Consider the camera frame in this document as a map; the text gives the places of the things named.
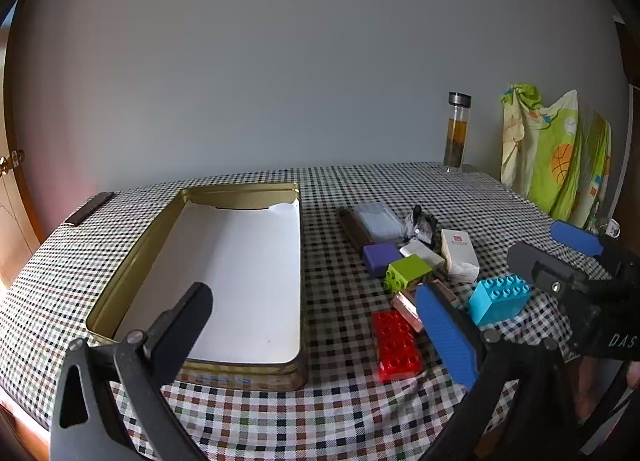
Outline teal toy brick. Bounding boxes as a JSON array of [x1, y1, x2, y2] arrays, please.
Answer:
[[468, 275, 533, 327]]

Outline red toy brick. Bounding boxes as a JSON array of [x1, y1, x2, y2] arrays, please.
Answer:
[[370, 309, 423, 383]]

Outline pink card case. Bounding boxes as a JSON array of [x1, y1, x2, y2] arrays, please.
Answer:
[[390, 279, 461, 333]]

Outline white carton box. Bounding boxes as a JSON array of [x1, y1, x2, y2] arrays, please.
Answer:
[[440, 229, 480, 283]]

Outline green toy brick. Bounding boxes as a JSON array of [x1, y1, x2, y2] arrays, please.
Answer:
[[383, 254, 433, 293]]

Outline purple block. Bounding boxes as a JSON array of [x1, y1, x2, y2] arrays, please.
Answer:
[[362, 242, 402, 278]]

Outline clear plastic case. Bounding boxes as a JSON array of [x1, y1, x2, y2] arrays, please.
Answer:
[[354, 202, 405, 243]]

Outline brown comb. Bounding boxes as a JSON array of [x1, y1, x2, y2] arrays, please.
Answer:
[[336, 207, 373, 252]]

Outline white charger plug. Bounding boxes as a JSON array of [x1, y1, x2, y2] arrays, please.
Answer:
[[399, 239, 446, 269]]

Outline person's right hand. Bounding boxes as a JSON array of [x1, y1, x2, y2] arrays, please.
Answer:
[[574, 356, 639, 427]]

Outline small white mug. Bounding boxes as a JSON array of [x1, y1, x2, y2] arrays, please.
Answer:
[[605, 218, 620, 239]]

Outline green patterned cloth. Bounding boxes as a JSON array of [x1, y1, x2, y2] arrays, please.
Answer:
[[500, 84, 612, 229]]

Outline gold metal tin box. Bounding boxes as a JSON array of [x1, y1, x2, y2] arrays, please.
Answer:
[[86, 182, 308, 392]]

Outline glass tea bottle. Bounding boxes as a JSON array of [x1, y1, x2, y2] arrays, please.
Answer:
[[442, 91, 472, 169]]

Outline checkered tablecloth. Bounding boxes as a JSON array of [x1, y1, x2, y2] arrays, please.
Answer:
[[0, 160, 616, 461]]

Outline dark flat bar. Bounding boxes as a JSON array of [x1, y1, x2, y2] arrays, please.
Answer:
[[64, 191, 116, 227]]

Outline wooden door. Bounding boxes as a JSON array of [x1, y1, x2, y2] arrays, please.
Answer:
[[1, 0, 44, 295]]

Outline white paper tin liner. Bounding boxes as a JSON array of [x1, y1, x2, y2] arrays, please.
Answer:
[[115, 202, 302, 365]]

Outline brass door knob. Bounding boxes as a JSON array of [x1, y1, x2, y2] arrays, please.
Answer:
[[0, 149, 25, 176]]

